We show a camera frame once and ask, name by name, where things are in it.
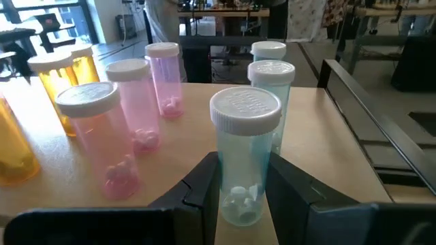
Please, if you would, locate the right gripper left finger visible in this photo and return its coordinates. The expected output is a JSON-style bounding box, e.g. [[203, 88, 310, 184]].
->
[[2, 151, 221, 245]]

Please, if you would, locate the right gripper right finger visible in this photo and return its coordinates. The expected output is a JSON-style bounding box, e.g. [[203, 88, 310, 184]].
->
[[265, 152, 436, 245]]

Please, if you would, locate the pink pill bottle white cap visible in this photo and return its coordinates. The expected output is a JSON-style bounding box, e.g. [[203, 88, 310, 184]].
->
[[54, 81, 141, 201], [144, 42, 185, 119], [104, 58, 161, 153]]

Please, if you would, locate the teal pill bottle white cap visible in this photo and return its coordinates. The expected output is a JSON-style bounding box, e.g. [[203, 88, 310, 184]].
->
[[250, 40, 287, 63], [209, 86, 283, 228], [247, 59, 296, 156]]

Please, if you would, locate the orange pill bottle white cap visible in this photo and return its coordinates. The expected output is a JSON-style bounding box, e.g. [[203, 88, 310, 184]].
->
[[27, 51, 80, 138], [0, 93, 41, 187], [69, 43, 101, 86]]

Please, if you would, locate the black cabinet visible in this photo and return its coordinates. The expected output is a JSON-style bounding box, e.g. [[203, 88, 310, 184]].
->
[[179, 35, 213, 84]]

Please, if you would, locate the white patterned hanging cloth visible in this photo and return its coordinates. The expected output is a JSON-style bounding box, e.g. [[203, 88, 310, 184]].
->
[[287, 0, 324, 42]]

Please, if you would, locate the dark floral hanging cloth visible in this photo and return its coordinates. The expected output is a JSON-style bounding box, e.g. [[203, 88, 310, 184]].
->
[[322, 0, 348, 29]]

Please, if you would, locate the black metal stand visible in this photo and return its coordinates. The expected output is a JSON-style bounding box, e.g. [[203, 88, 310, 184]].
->
[[0, 12, 78, 78]]

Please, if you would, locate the wooden work table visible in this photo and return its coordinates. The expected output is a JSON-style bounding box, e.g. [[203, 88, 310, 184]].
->
[[176, 7, 270, 18]]

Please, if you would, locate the wooden shelf black metal frame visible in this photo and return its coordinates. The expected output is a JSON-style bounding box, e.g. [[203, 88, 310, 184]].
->
[[0, 58, 436, 245]]

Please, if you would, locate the black aluminium rig frame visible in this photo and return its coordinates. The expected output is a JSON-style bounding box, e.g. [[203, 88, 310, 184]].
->
[[357, 110, 436, 191]]

